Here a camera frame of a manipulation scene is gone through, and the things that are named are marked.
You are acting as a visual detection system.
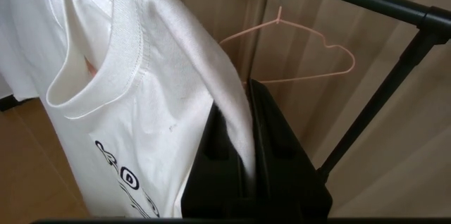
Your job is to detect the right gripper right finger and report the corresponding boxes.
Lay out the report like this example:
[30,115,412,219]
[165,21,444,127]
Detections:
[248,79,333,218]

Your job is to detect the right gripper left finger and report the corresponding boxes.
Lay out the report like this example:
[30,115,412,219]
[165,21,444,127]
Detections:
[181,102,249,218]

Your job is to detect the white printed t-shirt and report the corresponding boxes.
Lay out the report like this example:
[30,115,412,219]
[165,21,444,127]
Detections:
[0,0,257,218]

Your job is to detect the beige curtain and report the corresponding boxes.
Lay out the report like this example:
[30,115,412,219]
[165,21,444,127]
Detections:
[151,0,451,218]

